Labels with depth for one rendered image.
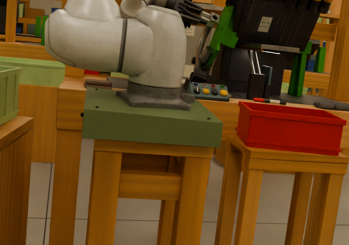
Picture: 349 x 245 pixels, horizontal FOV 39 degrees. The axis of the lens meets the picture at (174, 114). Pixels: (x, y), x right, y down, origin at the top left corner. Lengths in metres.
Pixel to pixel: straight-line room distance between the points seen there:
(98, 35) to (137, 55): 0.12
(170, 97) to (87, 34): 0.29
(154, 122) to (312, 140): 0.60
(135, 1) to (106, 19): 0.60
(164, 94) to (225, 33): 0.79
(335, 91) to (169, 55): 1.53
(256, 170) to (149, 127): 0.46
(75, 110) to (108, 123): 0.57
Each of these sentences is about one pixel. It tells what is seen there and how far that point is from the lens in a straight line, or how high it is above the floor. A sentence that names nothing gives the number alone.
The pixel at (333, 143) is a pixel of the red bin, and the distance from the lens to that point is 1.68.
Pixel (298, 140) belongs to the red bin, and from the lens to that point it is 1.64.
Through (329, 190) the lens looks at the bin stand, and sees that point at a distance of 1.71.
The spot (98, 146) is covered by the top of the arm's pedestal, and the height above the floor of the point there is 0.82.
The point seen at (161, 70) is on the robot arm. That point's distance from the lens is 1.36.
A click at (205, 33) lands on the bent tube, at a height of 1.15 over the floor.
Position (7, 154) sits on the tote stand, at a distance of 1.55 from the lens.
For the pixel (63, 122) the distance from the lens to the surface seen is 1.81.
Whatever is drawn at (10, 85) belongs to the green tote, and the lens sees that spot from 1.70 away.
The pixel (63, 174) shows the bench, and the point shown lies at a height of 0.58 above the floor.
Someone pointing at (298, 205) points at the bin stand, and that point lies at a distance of 1.92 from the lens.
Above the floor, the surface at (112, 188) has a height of 0.71.
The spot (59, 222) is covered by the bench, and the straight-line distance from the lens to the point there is 1.93.
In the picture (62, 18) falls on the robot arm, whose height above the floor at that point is 1.14.
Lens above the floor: 1.13
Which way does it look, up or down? 9 degrees down
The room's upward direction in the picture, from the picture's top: 6 degrees clockwise
